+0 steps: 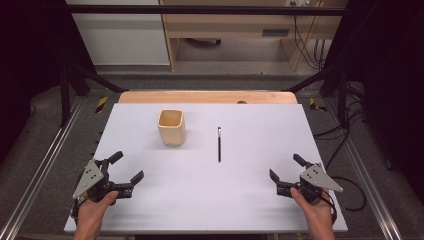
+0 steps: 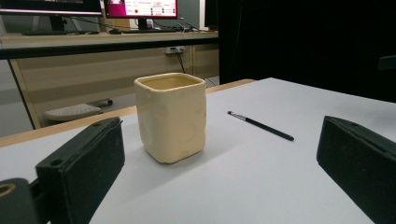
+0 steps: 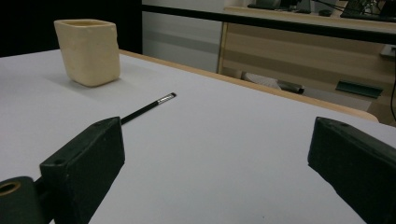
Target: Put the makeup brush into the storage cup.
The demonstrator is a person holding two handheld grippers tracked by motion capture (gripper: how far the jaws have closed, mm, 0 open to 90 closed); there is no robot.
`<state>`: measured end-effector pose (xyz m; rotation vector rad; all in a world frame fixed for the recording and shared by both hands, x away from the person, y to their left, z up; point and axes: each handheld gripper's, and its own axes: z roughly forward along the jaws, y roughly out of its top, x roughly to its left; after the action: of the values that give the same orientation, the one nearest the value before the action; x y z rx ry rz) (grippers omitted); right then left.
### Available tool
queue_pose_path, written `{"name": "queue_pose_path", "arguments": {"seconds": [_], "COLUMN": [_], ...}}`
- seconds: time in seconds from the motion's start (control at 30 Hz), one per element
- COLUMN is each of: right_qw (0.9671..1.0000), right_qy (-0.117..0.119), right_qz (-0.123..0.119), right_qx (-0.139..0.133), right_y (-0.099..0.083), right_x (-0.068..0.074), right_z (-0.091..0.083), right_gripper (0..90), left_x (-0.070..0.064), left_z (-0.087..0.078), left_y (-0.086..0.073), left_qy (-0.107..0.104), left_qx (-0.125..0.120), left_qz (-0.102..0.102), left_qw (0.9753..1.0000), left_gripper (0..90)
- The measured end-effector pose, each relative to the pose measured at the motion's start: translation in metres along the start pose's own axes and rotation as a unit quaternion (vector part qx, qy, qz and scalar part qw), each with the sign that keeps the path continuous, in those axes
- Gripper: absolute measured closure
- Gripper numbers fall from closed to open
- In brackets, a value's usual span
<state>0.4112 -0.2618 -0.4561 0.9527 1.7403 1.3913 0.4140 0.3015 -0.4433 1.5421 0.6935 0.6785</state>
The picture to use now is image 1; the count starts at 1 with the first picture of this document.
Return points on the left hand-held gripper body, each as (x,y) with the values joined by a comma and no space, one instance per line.
(100,185)

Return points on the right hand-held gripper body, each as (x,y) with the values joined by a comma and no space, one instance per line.
(315,181)

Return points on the square wooden cup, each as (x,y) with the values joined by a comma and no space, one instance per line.
(171,130)

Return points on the black pen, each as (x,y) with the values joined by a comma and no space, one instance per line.
(219,143)

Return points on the person's left hand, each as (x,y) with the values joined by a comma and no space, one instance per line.
(93,210)

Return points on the person's right hand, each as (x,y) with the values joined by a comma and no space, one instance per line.
(315,211)

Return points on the right yellow clamp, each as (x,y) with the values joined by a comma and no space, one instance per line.
(313,104)

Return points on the white table board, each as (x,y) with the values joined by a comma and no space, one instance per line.
(200,186)

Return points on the wooden table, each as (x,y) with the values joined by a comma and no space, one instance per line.
(200,97)

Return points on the white cabinet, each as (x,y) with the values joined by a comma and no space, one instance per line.
(123,36)

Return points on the grey desk label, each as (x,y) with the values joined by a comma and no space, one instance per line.
(275,32)

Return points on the black curtain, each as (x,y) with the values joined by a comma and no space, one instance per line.
(390,66)
(30,50)

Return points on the wooden desk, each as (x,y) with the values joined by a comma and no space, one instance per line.
(233,25)

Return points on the aluminium floor rail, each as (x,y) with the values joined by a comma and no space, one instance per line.
(366,173)
(43,166)

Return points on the black metal frame stand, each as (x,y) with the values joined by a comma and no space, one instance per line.
(65,100)
(342,100)

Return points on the black horizontal frame bar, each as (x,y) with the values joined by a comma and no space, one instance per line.
(200,9)

